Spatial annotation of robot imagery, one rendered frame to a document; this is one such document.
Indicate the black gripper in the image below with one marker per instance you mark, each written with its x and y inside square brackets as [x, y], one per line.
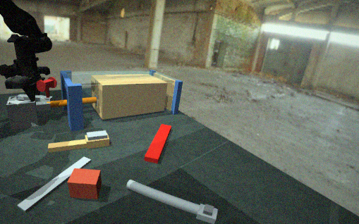
[30, 74]

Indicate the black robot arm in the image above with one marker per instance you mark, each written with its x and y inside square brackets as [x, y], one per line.
[21, 22]

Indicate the grey rod with square end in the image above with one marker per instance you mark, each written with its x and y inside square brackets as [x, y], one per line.
[205, 212]

